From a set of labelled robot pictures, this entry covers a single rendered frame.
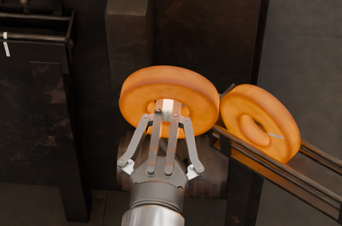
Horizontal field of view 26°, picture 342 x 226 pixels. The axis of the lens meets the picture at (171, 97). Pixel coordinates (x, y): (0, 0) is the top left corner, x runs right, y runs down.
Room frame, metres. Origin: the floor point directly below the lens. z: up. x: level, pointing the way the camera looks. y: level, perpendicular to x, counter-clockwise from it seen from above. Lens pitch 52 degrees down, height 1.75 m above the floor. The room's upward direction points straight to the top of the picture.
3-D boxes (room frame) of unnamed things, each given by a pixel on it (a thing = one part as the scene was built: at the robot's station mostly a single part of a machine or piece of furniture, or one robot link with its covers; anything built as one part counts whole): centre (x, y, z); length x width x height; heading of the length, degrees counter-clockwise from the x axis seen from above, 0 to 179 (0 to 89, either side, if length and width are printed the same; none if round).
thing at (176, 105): (0.68, -0.02, 0.84); 0.05 x 0.03 x 0.01; 174
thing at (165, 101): (0.71, 0.01, 0.84); 0.07 x 0.01 x 0.03; 174
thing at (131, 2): (0.98, 0.08, 0.68); 0.11 x 0.08 x 0.24; 175
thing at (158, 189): (0.55, 0.02, 0.84); 0.09 x 0.08 x 0.07; 174
